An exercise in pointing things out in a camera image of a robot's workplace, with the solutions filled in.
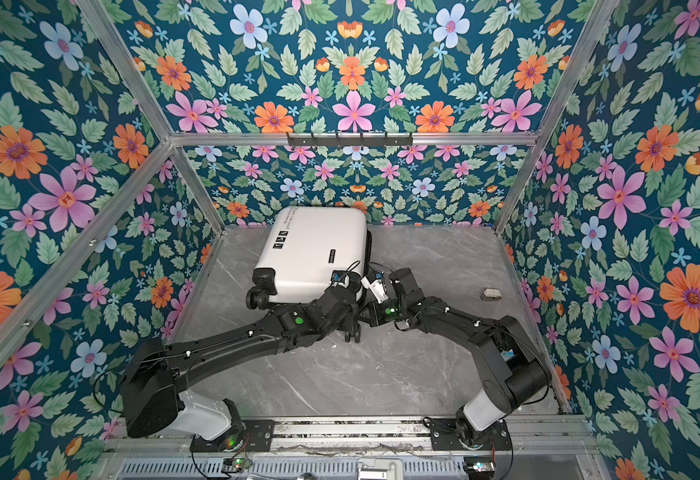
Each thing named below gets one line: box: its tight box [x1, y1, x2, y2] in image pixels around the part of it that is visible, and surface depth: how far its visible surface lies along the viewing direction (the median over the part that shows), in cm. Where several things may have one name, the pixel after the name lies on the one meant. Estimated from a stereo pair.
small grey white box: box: [480, 288, 502, 301], surface depth 100 cm
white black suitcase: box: [246, 206, 373, 309], surface depth 87 cm
